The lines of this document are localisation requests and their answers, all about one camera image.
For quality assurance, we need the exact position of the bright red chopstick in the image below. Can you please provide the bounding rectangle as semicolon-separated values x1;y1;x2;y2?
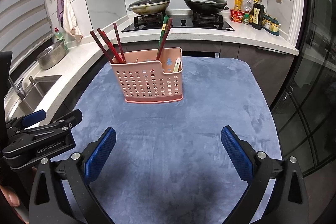
97;28;124;64

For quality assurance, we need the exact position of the dark red chopstick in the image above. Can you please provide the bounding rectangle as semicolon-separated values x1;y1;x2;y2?
90;31;114;64

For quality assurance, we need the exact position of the maroon chopstick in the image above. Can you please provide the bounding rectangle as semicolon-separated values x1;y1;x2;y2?
113;22;126;63
156;18;173;60

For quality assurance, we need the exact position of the white ceramic spoon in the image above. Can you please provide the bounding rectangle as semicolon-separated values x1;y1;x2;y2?
173;58;181;73

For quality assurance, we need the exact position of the green chopstick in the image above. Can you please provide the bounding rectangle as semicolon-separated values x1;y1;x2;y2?
158;15;169;50

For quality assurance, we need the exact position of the left hand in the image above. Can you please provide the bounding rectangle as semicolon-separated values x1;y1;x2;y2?
0;165;38;224

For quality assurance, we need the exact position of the steel sink faucet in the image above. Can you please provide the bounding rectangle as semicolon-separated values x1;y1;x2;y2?
9;76;26;100

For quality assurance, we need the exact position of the stainless steel sink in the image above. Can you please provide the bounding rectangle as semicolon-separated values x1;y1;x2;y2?
6;75;61;121

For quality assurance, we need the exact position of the stainless steel bowl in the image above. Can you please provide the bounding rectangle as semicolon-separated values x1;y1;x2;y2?
35;40;66;71

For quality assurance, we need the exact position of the pink perforated utensil basket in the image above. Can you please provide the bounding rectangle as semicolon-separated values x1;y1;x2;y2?
111;47;183;103

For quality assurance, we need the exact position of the green dish soap bottle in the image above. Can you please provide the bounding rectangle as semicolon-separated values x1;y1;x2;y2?
55;27;68;51

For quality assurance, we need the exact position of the blue plush table mat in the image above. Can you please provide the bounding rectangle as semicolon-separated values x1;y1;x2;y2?
72;57;281;223

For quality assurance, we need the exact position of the white hanging towel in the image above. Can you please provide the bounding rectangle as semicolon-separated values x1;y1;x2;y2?
63;0;83;43

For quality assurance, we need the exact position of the purple hanging cloth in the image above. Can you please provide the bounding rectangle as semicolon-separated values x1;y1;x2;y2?
56;0;64;27

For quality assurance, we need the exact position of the black gas stove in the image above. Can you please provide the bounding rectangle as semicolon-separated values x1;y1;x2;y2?
122;12;234;32

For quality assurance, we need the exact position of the wok with glass lid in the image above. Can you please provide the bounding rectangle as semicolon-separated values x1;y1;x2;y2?
127;0;170;16

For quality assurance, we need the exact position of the black pan with lid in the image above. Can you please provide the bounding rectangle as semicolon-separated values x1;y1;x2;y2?
184;0;229;15

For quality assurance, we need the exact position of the spice jar rack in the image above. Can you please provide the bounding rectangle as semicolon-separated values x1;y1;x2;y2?
262;13;280;36

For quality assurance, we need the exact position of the dark soy sauce bottle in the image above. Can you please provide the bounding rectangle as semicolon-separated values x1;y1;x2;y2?
249;0;265;30

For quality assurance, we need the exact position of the red instant noodle cup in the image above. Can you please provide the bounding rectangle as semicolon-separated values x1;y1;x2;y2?
230;9;244;23

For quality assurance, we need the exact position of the small green label bottle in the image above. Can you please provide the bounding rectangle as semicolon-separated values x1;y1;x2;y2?
243;12;249;25

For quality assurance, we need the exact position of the yellow seasoning bag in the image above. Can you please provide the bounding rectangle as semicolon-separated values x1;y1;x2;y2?
234;0;243;11

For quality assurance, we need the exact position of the clear plastic bottle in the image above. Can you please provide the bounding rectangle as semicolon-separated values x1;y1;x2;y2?
242;0;254;14

